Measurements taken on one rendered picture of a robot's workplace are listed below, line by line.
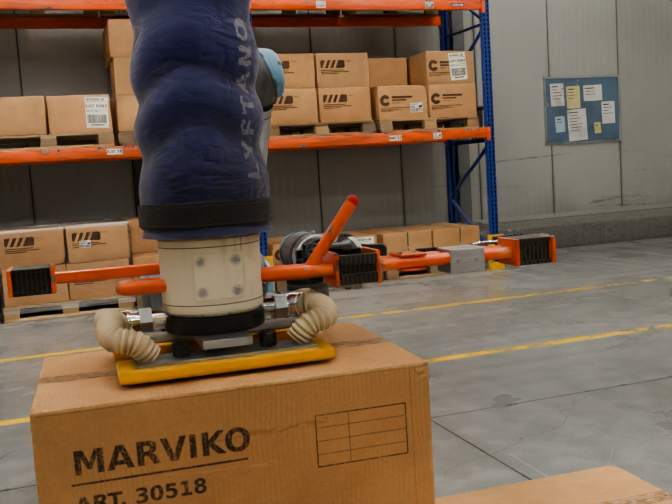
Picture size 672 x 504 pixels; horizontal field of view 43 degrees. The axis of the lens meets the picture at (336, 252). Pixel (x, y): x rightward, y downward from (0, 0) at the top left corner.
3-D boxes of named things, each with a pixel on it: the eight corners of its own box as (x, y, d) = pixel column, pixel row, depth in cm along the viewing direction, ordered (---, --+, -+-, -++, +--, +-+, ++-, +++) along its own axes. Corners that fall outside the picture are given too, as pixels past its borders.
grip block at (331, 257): (337, 288, 146) (335, 254, 145) (321, 281, 155) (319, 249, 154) (383, 283, 148) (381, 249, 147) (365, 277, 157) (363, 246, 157)
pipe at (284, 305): (117, 360, 128) (114, 323, 127) (110, 333, 152) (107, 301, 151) (331, 334, 138) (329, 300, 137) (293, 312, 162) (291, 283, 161)
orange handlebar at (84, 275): (47, 309, 133) (45, 286, 133) (52, 287, 162) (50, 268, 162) (561, 257, 160) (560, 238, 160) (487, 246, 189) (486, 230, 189)
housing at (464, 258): (451, 274, 153) (450, 249, 153) (436, 270, 160) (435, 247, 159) (486, 270, 155) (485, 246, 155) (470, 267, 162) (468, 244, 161)
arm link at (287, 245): (320, 271, 189) (316, 227, 188) (336, 277, 177) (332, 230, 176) (279, 276, 186) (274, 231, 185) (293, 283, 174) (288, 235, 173)
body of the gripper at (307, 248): (312, 284, 158) (296, 278, 170) (356, 280, 161) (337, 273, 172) (310, 244, 157) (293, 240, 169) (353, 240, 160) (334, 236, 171)
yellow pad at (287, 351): (120, 387, 126) (117, 354, 126) (116, 372, 136) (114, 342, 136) (336, 359, 136) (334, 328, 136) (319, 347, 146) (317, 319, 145)
